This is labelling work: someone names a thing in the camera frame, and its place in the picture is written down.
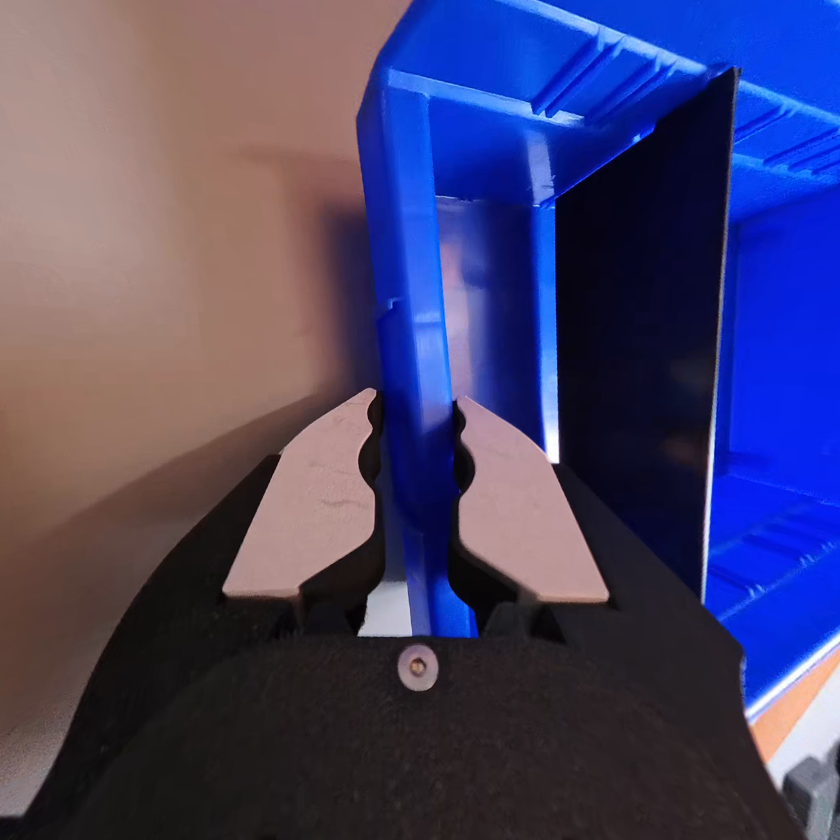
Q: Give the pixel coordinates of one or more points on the small grey device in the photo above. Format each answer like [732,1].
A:
[817,794]

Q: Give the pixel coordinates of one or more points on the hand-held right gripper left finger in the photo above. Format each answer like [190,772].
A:
[308,512]

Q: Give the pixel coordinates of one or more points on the blue plastic bin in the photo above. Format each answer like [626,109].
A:
[407,262]

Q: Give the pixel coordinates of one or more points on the black bin divider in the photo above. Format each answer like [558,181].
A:
[636,328]

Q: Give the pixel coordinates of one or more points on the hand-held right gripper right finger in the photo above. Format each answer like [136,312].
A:
[525,525]

